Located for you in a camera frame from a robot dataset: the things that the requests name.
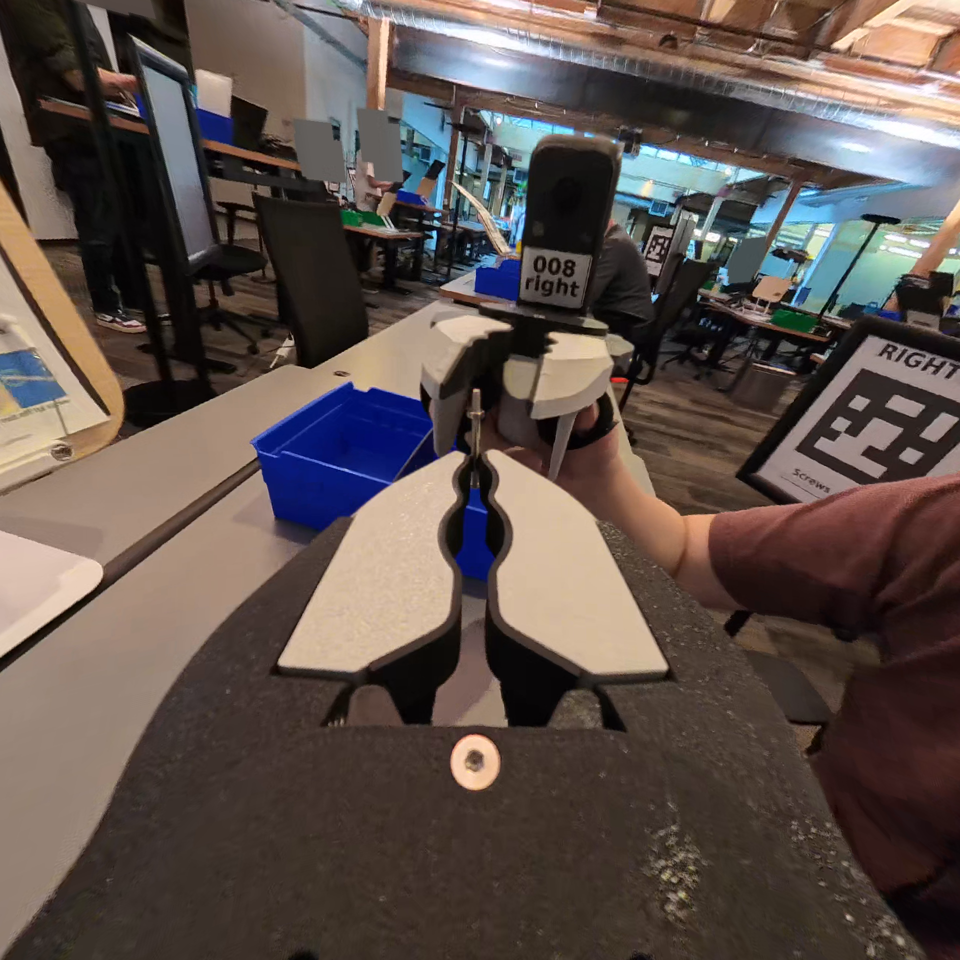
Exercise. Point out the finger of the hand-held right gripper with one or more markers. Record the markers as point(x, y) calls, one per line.
point(442, 352)
point(570, 375)

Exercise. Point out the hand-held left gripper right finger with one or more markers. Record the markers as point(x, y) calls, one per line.
point(577, 585)

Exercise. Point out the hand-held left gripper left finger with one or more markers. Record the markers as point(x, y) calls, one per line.
point(367, 585)

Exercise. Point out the small metal bolt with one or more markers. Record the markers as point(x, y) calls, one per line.
point(475, 439)

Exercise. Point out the blue plastic bin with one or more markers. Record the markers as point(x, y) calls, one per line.
point(337, 450)
point(495, 277)

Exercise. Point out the person's right forearm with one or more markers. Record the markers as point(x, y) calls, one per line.
point(750, 555)

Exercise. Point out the person's right hand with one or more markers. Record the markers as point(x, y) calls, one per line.
point(600, 480)

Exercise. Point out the ceiling mounted projector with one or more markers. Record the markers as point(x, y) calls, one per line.
point(630, 139)

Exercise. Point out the tilted wooden document stand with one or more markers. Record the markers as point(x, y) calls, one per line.
point(484, 217)

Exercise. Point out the black framed marker sign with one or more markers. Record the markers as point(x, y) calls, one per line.
point(658, 251)
point(885, 420)

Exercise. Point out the black mesh office chair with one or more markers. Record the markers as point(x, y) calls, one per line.
point(307, 277)

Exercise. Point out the white power strip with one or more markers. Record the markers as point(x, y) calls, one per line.
point(283, 351)

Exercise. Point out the metal waste bin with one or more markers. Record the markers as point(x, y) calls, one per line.
point(761, 386)

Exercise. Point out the black office chair seat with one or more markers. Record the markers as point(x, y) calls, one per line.
point(787, 682)

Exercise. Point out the black wheeled office chair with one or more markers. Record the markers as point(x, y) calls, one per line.
point(225, 262)

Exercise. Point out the black floor lamp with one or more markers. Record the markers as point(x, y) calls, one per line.
point(881, 219)

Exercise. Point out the blue storage bin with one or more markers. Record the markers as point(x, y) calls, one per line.
point(215, 126)

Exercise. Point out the black framed board stand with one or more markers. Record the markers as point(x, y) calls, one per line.
point(176, 150)

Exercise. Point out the instruction sheet on stand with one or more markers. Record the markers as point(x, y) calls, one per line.
point(75, 337)

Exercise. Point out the printed instruction poster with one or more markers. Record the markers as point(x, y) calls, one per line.
point(30, 390)

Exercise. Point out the silver ventilation duct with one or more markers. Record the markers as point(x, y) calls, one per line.
point(675, 88)

